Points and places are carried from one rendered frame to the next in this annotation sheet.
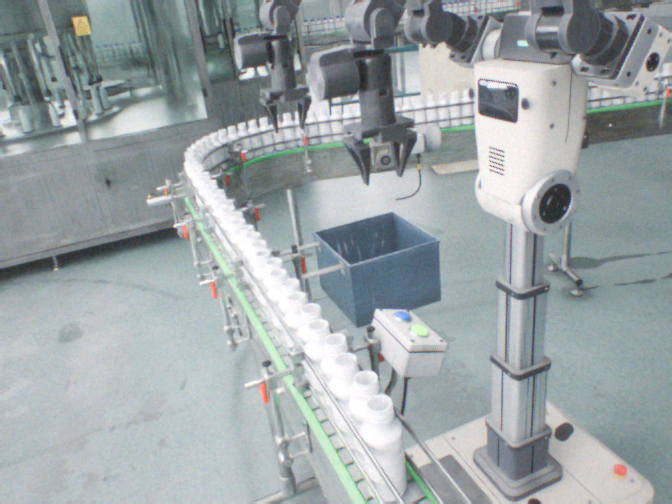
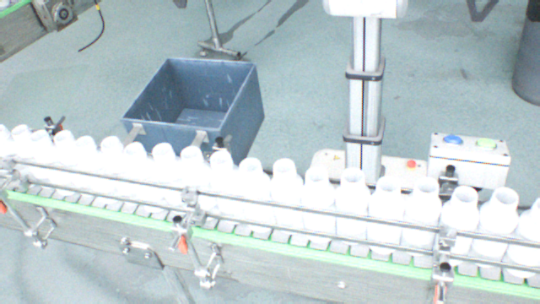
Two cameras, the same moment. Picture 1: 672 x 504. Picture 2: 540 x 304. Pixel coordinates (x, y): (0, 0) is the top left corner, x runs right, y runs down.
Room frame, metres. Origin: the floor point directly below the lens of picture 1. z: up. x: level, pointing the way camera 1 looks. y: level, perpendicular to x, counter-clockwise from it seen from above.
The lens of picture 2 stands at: (0.76, 0.55, 1.74)
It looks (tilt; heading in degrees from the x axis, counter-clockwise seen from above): 45 degrees down; 314
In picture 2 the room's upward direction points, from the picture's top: 10 degrees counter-clockwise
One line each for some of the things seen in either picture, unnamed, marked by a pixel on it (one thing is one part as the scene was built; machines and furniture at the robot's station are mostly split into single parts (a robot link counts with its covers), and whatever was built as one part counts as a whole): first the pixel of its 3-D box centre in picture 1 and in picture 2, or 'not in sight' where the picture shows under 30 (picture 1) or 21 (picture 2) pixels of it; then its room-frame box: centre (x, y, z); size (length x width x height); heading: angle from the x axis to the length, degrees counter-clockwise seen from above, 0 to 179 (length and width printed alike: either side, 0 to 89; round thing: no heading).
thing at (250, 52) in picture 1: (261, 38); not in sight; (1.32, 0.10, 1.61); 0.12 x 0.09 x 0.12; 110
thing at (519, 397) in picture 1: (518, 411); (363, 167); (1.30, -0.48, 0.49); 0.13 x 0.13 x 0.40; 20
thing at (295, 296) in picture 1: (301, 331); (386, 215); (0.96, 0.09, 1.08); 0.06 x 0.06 x 0.17
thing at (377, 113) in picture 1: (377, 111); not in sight; (0.92, -0.09, 1.51); 0.10 x 0.07 x 0.07; 109
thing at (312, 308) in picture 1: (316, 345); (421, 216); (0.90, 0.06, 1.08); 0.06 x 0.06 x 0.17
